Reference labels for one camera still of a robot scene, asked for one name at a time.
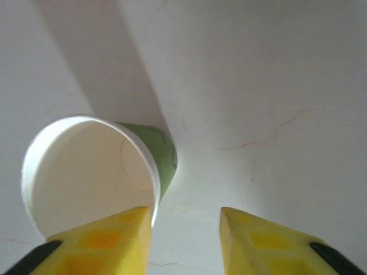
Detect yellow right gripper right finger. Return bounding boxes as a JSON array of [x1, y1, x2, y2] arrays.
[[219, 206, 367, 275]]

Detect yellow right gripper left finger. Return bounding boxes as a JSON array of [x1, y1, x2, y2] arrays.
[[0, 205, 153, 275]]

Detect green paper coffee cup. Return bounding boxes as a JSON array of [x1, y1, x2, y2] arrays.
[[21, 115, 179, 240]]

